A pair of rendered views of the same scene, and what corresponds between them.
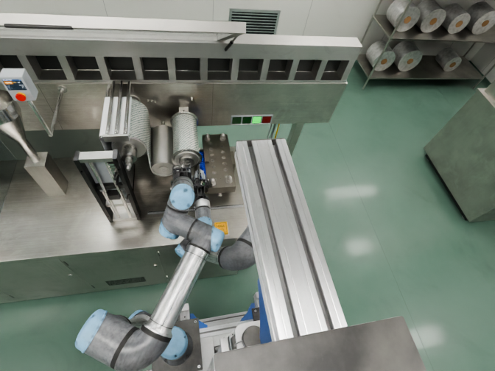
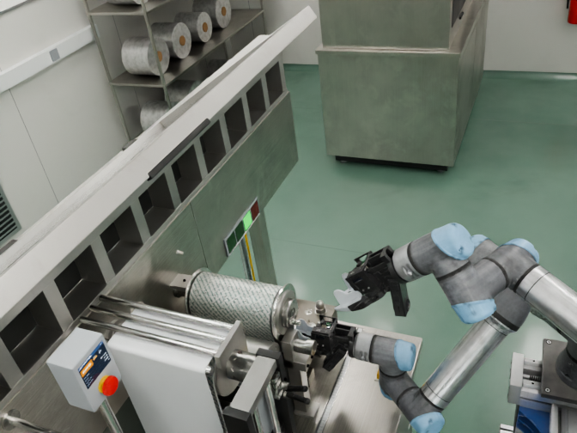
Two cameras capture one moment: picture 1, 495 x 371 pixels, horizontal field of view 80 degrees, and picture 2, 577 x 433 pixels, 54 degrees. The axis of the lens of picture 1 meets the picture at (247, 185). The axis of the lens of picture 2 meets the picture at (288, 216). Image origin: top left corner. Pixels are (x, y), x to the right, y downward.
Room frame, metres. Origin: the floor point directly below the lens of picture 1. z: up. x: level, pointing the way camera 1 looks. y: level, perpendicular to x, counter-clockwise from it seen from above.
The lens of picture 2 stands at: (0.06, 1.01, 2.30)
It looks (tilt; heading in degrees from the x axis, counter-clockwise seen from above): 35 degrees down; 317
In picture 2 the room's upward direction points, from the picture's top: 9 degrees counter-clockwise
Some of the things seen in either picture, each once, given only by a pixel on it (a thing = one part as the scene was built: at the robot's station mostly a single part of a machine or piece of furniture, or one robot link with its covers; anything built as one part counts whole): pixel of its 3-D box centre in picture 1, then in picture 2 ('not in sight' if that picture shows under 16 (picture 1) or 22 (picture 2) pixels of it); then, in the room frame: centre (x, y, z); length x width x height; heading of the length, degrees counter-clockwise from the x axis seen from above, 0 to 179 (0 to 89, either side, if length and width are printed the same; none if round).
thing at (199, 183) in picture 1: (201, 191); (335, 338); (0.79, 0.23, 1.12); 0.12 x 0.08 x 0.09; 20
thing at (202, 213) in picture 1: (203, 219); (392, 354); (0.64, 0.17, 1.11); 0.11 x 0.08 x 0.09; 20
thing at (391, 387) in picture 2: not in sight; (396, 381); (0.62, 0.18, 1.01); 0.11 x 0.08 x 0.11; 156
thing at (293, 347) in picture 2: not in sight; (302, 375); (0.82, 0.34, 1.05); 0.06 x 0.05 x 0.31; 20
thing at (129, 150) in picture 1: (129, 154); (245, 367); (0.76, 0.55, 1.34); 0.06 x 0.06 x 0.06; 20
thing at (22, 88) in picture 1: (18, 86); (89, 370); (0.71, 0.85, 1.66); 0.07 x 0.07 x 0.10; 20
